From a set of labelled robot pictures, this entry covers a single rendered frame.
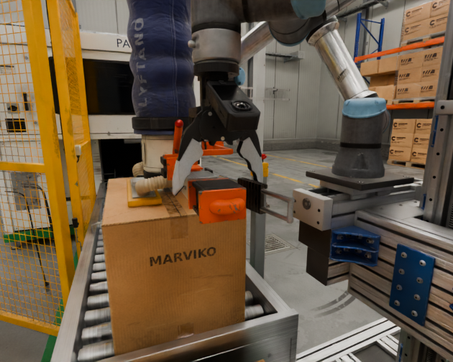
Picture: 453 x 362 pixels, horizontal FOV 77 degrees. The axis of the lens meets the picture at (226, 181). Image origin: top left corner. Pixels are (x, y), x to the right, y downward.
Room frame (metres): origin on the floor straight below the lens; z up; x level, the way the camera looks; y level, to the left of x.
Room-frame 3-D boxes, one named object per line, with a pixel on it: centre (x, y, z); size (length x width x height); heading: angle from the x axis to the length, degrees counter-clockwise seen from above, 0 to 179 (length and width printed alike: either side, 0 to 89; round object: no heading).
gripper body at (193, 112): (0.48, 0.02, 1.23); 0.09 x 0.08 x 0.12; 19
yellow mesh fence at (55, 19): (2.19, 1.12, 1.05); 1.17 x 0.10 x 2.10; 21
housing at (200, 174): (0.57, 0.06, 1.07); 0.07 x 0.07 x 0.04; 19
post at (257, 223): (1.39, -0.16, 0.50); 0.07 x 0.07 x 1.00; 21
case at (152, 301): (1.02, 0.23, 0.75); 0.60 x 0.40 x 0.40; 21
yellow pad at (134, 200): (0.98, 0.30, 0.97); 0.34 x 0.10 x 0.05; 19
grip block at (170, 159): (0.78, 0.13, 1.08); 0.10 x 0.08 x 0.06; 109
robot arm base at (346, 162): (0.88, -0.41, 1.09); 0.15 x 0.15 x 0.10
